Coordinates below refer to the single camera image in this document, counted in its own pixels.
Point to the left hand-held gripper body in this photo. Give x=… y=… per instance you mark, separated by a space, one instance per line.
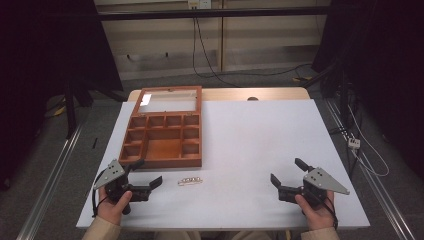
x=111 y=173

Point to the black horizontal metal bar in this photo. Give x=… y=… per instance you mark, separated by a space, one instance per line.
x=213 y=13

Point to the black metal stand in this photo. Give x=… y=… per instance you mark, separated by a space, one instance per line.
x=70 y=113

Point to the yellow floor tape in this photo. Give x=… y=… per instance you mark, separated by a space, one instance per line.
x=59 y=111
x=302 y=79

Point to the black curtain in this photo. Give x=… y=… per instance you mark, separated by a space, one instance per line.
x=383 y=66
x=40 y=66

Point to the person's left hand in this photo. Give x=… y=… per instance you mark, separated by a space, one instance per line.
x=111 y=210

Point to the white power plug block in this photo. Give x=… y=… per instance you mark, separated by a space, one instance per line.
x=354 y=143

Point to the white table mat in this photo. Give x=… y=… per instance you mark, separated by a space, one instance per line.
x=250 y=150

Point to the metal floor rail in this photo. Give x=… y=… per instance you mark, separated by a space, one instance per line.
x=383 y=196
x=50 y=186

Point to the person's right hand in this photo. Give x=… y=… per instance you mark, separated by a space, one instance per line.
x=318 y=216

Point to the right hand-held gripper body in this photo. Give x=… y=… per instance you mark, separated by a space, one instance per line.
x=321 y=181

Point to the wooden compartment box with lid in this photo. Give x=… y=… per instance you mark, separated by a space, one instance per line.
x=163 y=148

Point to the white wall socket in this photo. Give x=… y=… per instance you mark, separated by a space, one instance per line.
x=199 y=3

